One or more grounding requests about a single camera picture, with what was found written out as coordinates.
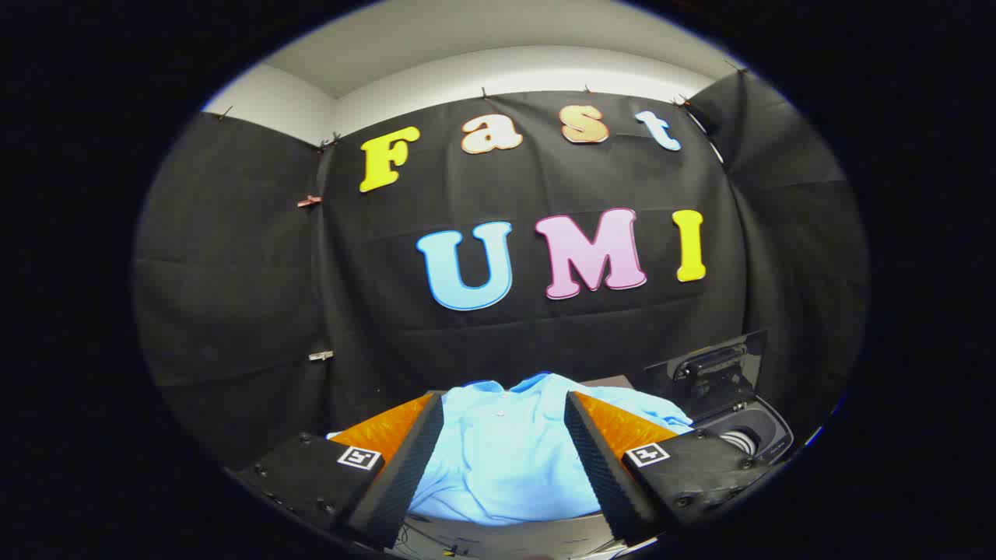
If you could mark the pink clothespin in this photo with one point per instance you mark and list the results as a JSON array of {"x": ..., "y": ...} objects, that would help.
[{"x": 309, "y": 201}]

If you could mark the black backdrop cloth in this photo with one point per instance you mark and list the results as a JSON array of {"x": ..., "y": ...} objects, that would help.
[{"x": 389, "y": 311}]

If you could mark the pale clothespin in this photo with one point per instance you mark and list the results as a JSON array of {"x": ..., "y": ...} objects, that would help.
[{"x": 320, "y": 355}]

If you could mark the light blue polo shirt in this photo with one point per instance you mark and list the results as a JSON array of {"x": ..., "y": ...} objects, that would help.
[{"x": 506, "y": 451}]

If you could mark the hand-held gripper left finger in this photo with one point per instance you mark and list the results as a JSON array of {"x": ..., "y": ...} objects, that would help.
[{"x": 405, "y": 474}]

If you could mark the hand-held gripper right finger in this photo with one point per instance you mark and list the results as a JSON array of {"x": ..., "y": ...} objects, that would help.
[{"x": 599, "y": 467}]

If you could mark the grey cabinet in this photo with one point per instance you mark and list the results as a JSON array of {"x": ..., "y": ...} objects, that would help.
[{"x": 611, "y": 381}]

